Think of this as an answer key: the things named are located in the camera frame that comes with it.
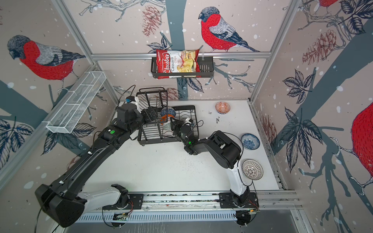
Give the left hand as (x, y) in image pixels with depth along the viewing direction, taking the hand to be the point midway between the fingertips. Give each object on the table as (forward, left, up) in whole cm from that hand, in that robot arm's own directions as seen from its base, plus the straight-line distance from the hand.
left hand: (151, 110), depth 73 cm
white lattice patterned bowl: (-20, -57, -31) cm, 67 cm away
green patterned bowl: (+7, -5, -24) cm, 25 cm away
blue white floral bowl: (-2, -60, -30) cm, 68 cm away
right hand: (+5, -5, -15) cm, 16 cm away
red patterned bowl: (+29, -46, -30) cm, 62 cm away
